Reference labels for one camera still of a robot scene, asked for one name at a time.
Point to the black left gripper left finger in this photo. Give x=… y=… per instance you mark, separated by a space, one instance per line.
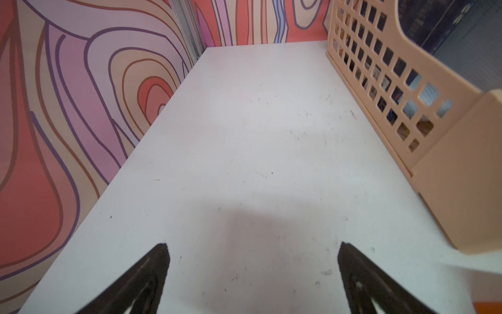
x=139 y=289

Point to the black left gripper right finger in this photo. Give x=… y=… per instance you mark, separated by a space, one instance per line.
x=366 y=286

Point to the orange block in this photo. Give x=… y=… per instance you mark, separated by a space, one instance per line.
x=488 y=307

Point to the beige plastic file organizer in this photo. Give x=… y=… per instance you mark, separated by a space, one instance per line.
x=443 y=132

